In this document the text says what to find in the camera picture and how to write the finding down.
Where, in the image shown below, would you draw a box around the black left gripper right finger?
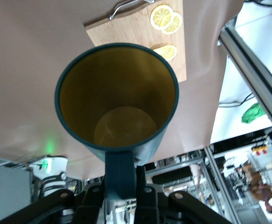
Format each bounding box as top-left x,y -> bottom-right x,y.
135,165 -> 230,224

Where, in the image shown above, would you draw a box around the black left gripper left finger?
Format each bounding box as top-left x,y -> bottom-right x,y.
0,180 -> 107,224

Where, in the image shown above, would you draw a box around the dark teal mug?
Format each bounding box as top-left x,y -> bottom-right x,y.
54,42 -> 180,201

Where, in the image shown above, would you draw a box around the metal storage shelving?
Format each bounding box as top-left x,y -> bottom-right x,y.
145,130 -> 272,224

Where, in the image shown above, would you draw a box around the person in brown top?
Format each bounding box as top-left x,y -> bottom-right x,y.
249,171 -> 272,214

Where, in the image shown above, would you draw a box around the green crumpled bag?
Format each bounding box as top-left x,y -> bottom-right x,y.
241,102 -> 267,124

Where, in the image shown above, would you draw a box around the brown table cover mat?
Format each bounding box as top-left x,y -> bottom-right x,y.
0,0 -> 244,182

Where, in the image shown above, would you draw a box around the lemon slice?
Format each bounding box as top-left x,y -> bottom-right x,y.
161,13 -> 183,35
150,4 -> 174,30
152,44 -> 178,62

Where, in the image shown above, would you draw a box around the wooden cutting board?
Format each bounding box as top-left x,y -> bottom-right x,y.
84,0 -> 187,83

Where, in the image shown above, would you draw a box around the aluminium frame profile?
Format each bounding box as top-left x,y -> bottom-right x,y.
217,17 -> 272,150

